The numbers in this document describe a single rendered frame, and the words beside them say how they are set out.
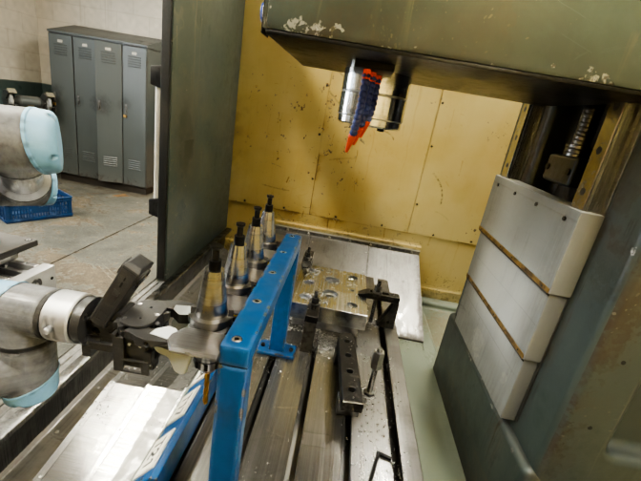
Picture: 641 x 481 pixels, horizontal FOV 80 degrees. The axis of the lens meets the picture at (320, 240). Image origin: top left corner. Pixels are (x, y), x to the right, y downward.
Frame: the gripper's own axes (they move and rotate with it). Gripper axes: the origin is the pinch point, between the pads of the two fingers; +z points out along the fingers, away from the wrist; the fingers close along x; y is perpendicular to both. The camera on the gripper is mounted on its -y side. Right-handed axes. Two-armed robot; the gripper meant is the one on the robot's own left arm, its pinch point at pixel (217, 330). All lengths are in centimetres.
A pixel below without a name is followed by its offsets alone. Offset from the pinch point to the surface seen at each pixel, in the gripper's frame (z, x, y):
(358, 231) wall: 26, -153, 31
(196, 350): -0.1, 7.5, -1.9
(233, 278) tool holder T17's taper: -0.9, -9.1, -4.0
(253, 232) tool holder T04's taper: -1.0, -20.8, -8.1
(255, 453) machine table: 6.2, -6.4, 30.0
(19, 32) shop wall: -433, -467, -61
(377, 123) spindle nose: 20, -45, -30
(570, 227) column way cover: 60, -30, -16
